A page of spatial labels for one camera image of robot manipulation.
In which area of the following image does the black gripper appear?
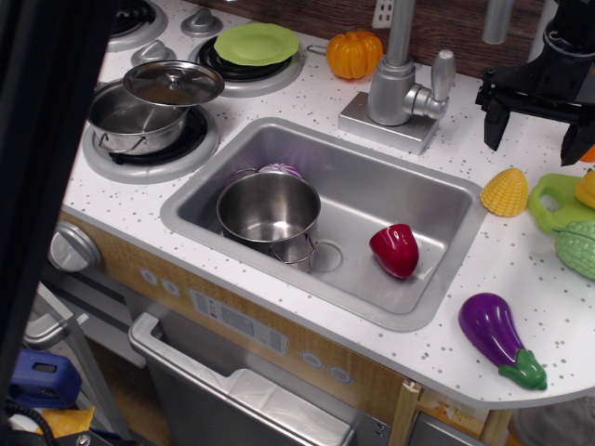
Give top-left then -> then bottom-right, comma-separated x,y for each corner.
476,30 -> 594,166

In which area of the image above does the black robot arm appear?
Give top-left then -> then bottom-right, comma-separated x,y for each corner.
475,1 -> 594,166

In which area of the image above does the yellow toy corn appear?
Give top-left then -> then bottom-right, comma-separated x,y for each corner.
480,167 -> 529,217

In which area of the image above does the grey toy sink basin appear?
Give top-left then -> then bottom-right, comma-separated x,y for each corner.
161,118 -> 486,332

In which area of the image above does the steel pot in sink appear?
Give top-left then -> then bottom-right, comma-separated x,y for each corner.
216,171 -> 322,272

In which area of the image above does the steel pot lid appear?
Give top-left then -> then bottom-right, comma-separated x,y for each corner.
122,60 -> 225,107

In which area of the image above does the steel pot on burner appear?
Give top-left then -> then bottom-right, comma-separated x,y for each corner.
87,80 -> 188,155

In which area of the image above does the orange toy at edge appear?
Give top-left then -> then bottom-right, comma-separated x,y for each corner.
580,146 -> 595,163

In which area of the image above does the green plastic cutting board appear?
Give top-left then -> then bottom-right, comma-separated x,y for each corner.
527,174 -> 594,235

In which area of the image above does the yellow toy on board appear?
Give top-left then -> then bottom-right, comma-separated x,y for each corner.
575,170 -> 595,208

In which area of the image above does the grey metal pole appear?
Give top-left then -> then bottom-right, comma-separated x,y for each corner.
483,0 -> 514,46

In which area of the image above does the light green toy vegetable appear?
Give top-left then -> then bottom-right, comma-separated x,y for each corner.
552,220 -> 594,280

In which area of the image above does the silver toy faucet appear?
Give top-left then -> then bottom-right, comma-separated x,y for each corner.
337,1 -> 456,155

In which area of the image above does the red toy bell pepper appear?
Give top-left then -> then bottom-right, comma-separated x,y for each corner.
369,223 -> 419,280

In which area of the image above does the orange toy pumpkin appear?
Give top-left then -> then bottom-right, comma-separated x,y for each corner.
326,31 -> 384,80

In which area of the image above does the purple toy eggplant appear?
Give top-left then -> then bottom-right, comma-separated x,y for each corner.
458,293 -> 548,390

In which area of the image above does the purple toy onion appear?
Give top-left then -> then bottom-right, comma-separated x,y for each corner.
258,163 -> 302,177

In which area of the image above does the green plastic plate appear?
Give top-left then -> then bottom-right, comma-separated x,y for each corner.
214,22 -> 300,67

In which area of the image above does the back right stove burner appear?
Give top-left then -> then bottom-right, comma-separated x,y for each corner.
189,37 -> 301,98

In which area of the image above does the stove burner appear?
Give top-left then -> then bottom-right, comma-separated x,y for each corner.
82,106 -> 219,185
107,0 -> 167,53
189,37 -> 301,98

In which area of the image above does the front left stove burner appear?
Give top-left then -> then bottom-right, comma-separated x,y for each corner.
82,106 -> 219,185

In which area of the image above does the silver stove knob rear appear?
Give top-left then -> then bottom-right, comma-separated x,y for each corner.
180,7 -> 223,38

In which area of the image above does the silver stove knob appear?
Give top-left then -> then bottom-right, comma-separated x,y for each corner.
180,7 -> 223,38
131,40 -> 177,67

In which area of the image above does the silver stove knob middle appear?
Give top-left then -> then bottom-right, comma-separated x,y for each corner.
131,40 -> 177,67

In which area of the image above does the back left stove burner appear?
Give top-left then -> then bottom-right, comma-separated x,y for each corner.
107,0 -> 167,53

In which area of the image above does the grey dishwasher door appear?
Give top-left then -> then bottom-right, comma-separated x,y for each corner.
128,312 -> 391,445

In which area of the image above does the silver oven knob front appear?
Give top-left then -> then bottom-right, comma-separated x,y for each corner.
47,220 -> 102,272

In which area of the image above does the blue plastic clamp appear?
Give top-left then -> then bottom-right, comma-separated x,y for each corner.
8,348 -> 82,409

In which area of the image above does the yellow cloth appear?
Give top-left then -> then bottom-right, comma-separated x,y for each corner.
40,406 -> 96,439

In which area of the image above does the white wall outlet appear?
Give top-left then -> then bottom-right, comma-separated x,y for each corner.
372,0 -> 394,29

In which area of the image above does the grey oven door handle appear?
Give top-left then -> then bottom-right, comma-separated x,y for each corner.
23,313 -> 88,350

